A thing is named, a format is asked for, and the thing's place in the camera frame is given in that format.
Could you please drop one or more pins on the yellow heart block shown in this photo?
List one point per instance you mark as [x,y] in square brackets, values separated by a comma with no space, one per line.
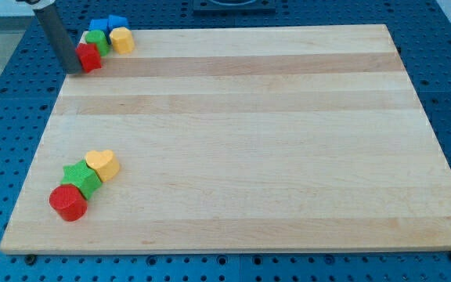
[104,163]

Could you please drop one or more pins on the yellow hexagon block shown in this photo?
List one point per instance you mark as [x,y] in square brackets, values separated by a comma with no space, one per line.
[122,40]

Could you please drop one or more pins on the light wooden board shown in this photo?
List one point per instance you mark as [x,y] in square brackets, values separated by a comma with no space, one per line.
[274,139]

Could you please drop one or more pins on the green star block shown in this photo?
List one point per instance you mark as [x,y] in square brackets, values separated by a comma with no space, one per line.
[83,177]

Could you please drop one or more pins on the right blue block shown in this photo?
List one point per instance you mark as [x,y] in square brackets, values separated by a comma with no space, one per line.
[114,21]

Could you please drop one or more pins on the blue block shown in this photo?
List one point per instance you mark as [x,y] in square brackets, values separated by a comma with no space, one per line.
[99,24]
[114,21]

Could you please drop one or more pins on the green cylinder block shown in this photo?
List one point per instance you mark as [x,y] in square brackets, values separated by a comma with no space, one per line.
[98,38]

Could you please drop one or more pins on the red cylinder block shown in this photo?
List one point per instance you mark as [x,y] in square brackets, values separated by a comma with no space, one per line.
[67,201]

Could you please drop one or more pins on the left blue block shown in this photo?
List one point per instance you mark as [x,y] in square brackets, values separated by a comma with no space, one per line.
[99,24]

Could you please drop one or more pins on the gray cylindrical pusher stick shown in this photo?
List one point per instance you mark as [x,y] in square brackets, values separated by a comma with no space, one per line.
[62,45]

